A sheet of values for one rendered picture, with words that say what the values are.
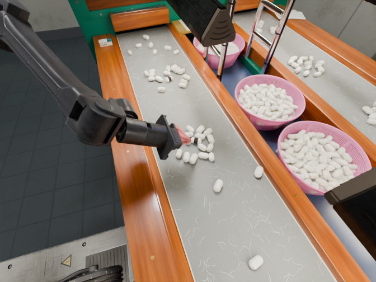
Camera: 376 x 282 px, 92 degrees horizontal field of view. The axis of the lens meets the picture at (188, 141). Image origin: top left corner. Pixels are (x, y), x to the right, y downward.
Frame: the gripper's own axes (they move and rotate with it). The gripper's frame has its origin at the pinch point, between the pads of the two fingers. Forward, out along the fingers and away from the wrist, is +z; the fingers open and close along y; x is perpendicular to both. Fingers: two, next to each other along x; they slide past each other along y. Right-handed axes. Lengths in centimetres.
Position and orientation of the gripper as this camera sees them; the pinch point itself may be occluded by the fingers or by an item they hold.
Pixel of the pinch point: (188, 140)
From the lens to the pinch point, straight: 51.6
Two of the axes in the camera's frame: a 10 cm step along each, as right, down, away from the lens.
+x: -5.8, 6.3, 5.2
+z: 7.3, 1.2, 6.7
